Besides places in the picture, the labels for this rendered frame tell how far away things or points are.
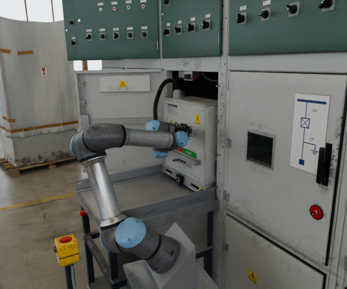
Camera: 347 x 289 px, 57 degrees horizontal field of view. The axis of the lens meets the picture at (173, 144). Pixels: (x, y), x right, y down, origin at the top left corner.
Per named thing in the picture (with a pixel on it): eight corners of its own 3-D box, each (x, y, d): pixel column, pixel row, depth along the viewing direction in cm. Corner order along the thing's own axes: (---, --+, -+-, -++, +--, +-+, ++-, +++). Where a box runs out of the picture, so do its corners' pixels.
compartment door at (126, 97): (85, 170, 242) (75, 70, 223) (167, 167, 244) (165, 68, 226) (82, 172, 236) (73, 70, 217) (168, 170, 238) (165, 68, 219)
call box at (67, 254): (60, 268, 133) (57, 246, 130) (56, 258, 139) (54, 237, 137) (79, 262, 137) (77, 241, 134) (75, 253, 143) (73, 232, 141)
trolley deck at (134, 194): (105, 242, 153) (105, 231, 152) (75, 196, 205) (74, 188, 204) (218, 209, 185) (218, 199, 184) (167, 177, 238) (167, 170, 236)
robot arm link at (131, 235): (152, 259, 120) (126, 242, 114) (132, 258, 129) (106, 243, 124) (163, 230, 126) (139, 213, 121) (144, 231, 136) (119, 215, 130)
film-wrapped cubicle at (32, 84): (87, 160, 549) (75, 19, 491) (12, 177, 473) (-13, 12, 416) (66, 150, 615) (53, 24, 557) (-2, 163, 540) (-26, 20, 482)
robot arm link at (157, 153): (164, 154, 152) (161, 132, 154) (150, 159, 160) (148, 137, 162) (176, 155, 157) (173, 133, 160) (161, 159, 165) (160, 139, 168)
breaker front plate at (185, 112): (202, 188, 185) (203, 106, 173) (164, 166, 226) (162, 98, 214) (204, 187, 186) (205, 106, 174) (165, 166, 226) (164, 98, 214)
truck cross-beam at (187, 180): (205, 197, 184) (205, 187, 182) (161, 171, 229) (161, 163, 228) (212, 195, 186) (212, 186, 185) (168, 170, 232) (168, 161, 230)
